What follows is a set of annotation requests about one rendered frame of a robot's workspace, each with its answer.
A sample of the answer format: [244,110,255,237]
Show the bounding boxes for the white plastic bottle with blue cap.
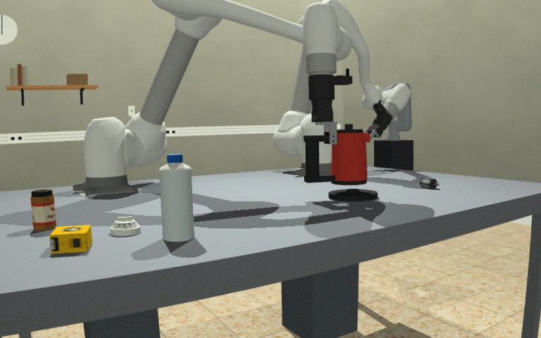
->
[159,154,194,242]

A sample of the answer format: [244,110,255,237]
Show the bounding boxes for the yellow tape measure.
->
[49,225,92,254]

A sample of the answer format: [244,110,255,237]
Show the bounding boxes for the brown jar with black lid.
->
[30,189,56,230]

